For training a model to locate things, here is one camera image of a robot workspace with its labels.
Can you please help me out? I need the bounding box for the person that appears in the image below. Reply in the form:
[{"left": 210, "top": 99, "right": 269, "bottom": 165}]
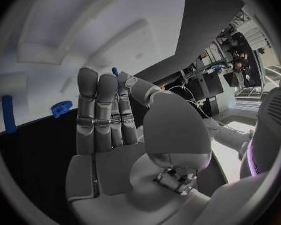
[{"left": 226, "top": 32, "right": 257, "bottom": 85}]

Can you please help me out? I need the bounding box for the blue long thin cylinder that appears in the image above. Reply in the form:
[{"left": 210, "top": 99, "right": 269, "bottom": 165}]
[{"left": 1, "top": 95, "right": 18, "bottom": 135}]

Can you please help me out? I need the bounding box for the cluttered workshop desk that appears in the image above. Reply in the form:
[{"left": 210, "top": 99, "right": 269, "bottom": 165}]
[{"left": 177, "top": 41, "right": 238, "bottom": 117}]

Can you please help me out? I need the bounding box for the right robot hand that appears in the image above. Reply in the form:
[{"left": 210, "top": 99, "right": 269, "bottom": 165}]
[{"left": 64, "top": 67, "right": 213, "bottom": 225}]

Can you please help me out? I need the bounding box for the blue short cylinder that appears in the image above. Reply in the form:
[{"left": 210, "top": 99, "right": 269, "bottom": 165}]
[{"left": 111, "top": 66, "right": 129, "bottom": 99}]

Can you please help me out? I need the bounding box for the white cable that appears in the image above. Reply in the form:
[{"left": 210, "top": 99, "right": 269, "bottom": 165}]
[{"left": 166, "top": 85, "right": 213, "bottom": 120}]

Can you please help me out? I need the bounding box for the white task board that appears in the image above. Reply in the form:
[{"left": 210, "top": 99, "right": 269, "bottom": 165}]
[{"left": 0, "top": 0, "right": 187, "bottom": 136}]

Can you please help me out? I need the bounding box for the blue gear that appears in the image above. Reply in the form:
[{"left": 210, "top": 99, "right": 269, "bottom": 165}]
[{"left": 50, "top": 100, "right": 74, "bottom": 119}]

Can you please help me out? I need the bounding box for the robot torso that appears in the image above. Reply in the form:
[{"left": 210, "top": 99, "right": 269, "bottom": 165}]
[{"left": 238, "top": 86, "right": 281, "bottom": 179}]

